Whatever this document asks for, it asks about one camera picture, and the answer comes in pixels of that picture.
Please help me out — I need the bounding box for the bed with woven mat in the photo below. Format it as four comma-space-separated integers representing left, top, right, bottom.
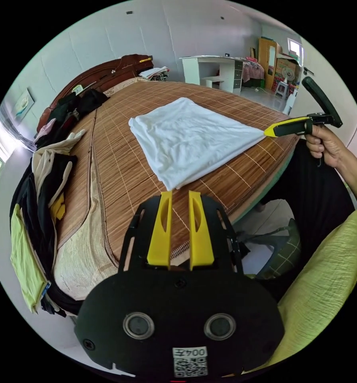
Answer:
36, 53, 300, 300

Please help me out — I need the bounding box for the wall picture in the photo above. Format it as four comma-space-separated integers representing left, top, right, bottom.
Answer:
14, 87, 35, 122

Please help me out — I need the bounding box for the person's right forearm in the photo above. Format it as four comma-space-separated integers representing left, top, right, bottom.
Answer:
335, 146, 357, 212

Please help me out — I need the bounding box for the yellow wooden cupboard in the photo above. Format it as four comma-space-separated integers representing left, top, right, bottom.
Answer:
257, 37, 283, 90

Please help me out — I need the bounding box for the white desk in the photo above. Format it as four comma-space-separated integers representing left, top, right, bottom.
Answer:
179, 55, 251, 94

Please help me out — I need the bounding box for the pile of folded light clothes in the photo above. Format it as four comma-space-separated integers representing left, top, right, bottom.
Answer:
139, 66, 170, 82

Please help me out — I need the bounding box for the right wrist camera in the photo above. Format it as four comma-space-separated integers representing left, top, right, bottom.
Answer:
301, 76, 343, 128

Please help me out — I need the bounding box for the bed with pink quilt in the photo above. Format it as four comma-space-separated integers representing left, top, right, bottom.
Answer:
242, 56, 266, 88

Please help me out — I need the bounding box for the white short sleeve shirt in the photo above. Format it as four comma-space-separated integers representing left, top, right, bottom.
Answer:
128, 97, 266, 191

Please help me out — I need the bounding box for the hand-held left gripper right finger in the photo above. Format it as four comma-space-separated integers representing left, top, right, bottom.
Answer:
188, 190, 214, 271

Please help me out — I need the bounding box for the green chequered stool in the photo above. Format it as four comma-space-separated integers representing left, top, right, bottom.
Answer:
237, 218, 302, 279

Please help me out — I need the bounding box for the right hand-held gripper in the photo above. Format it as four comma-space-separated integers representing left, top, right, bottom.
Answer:
263, 112, 334, 138

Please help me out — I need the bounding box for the person's body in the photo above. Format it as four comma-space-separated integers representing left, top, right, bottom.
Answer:
245, 139, 357, 371

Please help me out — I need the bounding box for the standing fan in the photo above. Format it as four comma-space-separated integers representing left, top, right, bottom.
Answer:
281, 67, 297, 91

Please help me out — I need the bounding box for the brown carton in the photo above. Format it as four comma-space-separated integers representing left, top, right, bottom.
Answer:
275, 53, 302, 79

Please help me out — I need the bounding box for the window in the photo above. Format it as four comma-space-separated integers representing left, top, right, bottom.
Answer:
287, 38, 304, 64

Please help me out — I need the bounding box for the person's right hand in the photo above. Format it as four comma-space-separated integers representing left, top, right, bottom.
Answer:
304, 124, 351, 169

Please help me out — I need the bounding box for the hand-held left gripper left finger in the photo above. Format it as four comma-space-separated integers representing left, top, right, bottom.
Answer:
147, 191, 173, 267

